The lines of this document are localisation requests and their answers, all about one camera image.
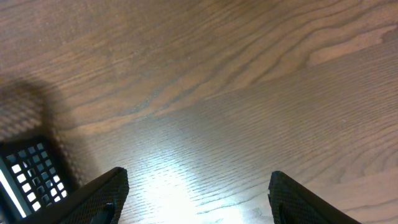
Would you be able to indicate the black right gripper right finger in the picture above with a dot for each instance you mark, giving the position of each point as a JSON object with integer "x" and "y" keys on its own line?
{"x": 292, "y": 203}

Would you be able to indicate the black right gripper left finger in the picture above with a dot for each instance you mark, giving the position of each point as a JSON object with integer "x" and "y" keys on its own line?
{"x": 99, "y": 201}

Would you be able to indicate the dark green plastic basket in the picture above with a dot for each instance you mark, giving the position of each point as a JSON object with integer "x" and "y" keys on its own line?
{"x": 33, "y": 176}

